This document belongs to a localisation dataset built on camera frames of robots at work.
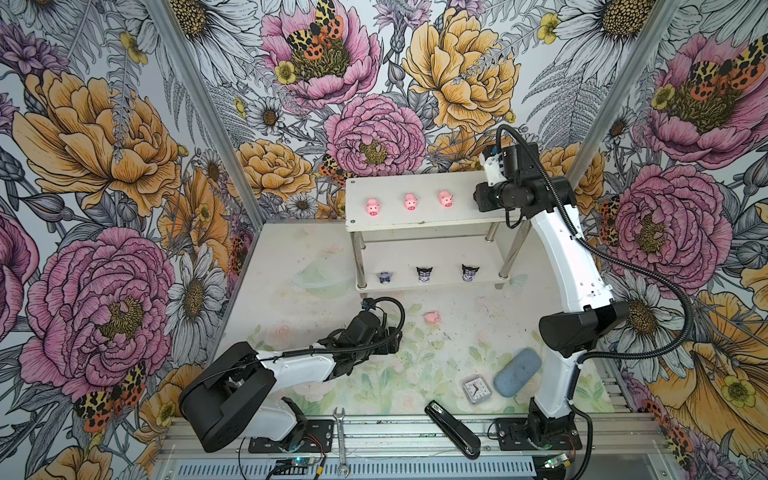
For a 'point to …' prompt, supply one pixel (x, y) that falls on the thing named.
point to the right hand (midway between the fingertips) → (481, 202)
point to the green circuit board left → (304, 461)
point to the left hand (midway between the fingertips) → (388, 342)
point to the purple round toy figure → (384, 277)
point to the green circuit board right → (560, 460)
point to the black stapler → (454, 430)
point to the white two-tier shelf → (425, 231)
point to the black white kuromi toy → (424, 274)
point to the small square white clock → (477, 389)
